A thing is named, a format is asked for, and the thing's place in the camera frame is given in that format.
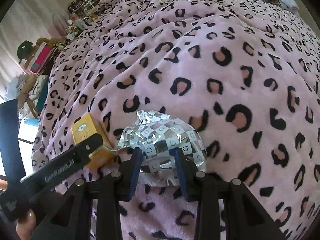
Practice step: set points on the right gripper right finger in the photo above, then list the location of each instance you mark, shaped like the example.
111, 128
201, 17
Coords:
245, 216

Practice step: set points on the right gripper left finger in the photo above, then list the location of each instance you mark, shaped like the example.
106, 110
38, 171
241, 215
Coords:
71, 216

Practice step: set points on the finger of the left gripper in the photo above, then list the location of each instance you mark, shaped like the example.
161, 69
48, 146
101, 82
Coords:
87, 147

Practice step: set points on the orange small carton box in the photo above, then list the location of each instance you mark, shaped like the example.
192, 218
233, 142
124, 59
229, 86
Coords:
85, 127

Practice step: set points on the silver checkered foil bag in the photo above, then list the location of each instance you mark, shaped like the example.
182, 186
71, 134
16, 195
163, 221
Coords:
156, 134

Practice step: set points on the person's hand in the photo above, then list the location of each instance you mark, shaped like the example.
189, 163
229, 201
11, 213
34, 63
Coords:
26, 225

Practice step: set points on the red pink box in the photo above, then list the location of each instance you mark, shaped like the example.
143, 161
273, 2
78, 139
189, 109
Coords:
41, 56

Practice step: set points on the brown plush toy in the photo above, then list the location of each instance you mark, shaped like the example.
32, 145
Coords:
52, 42

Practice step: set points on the dark green cap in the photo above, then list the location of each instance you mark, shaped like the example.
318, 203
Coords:
24, 50

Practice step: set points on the cluttered bedside shelf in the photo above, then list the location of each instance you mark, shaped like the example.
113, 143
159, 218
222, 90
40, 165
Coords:
83, 12

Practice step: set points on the pink leopard print blanket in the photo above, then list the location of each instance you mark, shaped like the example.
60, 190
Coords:
243, 73

